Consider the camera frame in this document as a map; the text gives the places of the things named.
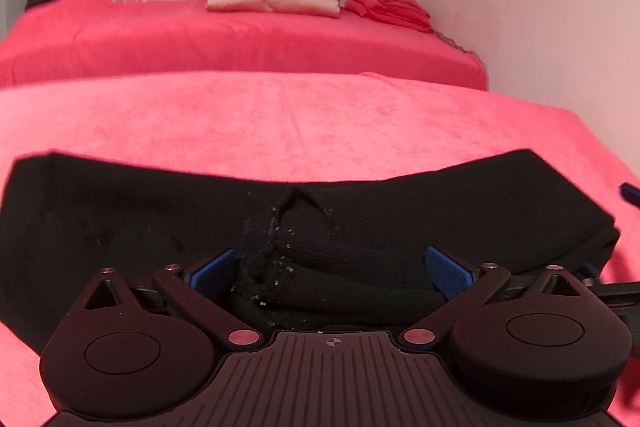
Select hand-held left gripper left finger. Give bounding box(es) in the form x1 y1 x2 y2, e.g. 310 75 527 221
75 248 266 351

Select folded red blanket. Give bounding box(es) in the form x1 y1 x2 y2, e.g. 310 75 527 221
344 0 432 33

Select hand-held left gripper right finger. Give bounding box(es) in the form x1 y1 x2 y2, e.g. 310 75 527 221
397 245 597 348

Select black pants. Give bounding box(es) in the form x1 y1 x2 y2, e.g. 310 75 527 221
0 149 622 358

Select pink bed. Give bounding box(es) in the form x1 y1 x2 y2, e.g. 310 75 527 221
0 72 640 427
0 0 489 90

